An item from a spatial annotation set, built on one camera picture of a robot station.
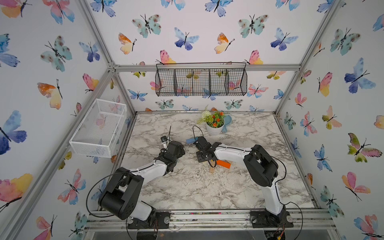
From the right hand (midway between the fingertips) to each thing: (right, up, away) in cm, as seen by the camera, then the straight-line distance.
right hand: (202, 154), depth 96 cm
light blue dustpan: (+21, +23, +21) cm, 37 cm away
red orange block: (+13, -5, -4) cm, 15 cm away
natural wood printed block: (+6, -8, -6) cm, 12 cm away
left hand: (-15, +5, -3) cm, 16 cm away
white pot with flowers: (+8, +20, +1) cm, 22 cm away
